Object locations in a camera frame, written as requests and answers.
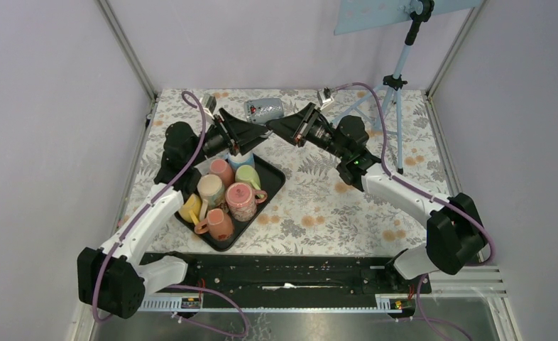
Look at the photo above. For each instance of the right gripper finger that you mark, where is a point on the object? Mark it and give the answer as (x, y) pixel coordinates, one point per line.
(299, 119)
(287, 135)

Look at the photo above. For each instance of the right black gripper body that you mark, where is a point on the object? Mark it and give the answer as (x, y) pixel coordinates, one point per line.
(316, 131)

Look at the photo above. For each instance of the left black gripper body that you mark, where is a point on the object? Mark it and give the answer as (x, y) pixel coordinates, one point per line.
(220, 138)

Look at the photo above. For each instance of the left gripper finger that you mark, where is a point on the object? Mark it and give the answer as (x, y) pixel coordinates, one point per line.
(242, 146)
(242, 129)

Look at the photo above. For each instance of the grey mug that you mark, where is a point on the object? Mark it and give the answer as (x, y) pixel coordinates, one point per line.
(259, 111)

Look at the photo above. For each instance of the light green mug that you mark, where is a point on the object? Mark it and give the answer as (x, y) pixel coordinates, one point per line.
(248, 174)

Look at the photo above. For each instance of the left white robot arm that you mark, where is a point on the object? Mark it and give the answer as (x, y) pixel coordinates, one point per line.
(113, 277)

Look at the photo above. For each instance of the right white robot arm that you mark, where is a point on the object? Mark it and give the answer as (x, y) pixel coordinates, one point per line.
(453, 225)

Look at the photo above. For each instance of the light blue mug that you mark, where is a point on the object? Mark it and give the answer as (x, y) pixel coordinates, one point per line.
(241, 160)

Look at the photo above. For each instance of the plain pink mug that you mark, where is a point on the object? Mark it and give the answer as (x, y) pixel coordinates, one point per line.
(223, 170)

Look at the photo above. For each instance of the cream floral mug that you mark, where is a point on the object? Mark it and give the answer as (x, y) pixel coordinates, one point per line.
(211, 191)

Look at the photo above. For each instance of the yellow mug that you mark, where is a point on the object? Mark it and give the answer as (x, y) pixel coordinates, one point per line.
(190, 210)

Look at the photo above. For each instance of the salmon textured square mug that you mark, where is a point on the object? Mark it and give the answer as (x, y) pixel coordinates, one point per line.
(218, 224)

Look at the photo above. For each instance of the black plastic tray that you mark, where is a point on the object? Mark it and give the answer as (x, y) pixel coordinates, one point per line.
(272, 181)

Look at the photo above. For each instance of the floral tablecloth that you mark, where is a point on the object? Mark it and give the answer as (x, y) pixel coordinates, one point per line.
(314, 212)

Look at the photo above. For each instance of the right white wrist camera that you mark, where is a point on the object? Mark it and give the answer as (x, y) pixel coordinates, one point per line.
(325, 98)

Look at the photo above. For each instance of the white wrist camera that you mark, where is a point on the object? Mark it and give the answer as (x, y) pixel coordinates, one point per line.
(325, 98)
(209, 104)

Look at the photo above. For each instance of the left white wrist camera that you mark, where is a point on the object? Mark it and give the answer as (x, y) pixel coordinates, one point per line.
(209, 104)

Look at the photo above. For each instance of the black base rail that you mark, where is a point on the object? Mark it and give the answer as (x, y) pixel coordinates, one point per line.
(333, 283)

